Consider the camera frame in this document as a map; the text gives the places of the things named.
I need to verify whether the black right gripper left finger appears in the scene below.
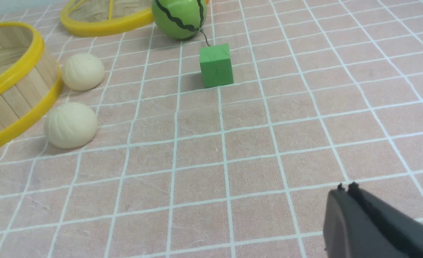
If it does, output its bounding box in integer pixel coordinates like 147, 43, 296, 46
323, 183, 386, 258

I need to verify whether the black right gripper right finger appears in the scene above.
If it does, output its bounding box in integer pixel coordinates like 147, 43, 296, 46
347, 182, 423, 258

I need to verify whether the white steamed bun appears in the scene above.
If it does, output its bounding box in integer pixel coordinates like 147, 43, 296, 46
62, 53, 105, 91
44, 102, 98, 149

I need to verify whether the woven bamboo steamer lid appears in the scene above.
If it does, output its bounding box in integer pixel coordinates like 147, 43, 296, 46
60, 0, 153, 37

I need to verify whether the bamboo steamer tray yellow rim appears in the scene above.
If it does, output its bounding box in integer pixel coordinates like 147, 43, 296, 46
0, 21, 64, 147

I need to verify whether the pink grid tablecloth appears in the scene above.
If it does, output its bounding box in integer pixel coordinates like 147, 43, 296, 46
0, 0, 423, 258

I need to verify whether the green foam cube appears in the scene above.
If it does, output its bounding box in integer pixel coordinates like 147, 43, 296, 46
199, 43, 234, 88

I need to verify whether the green toy watermelon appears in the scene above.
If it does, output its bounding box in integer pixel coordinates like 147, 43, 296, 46
152, 0, 211, 46

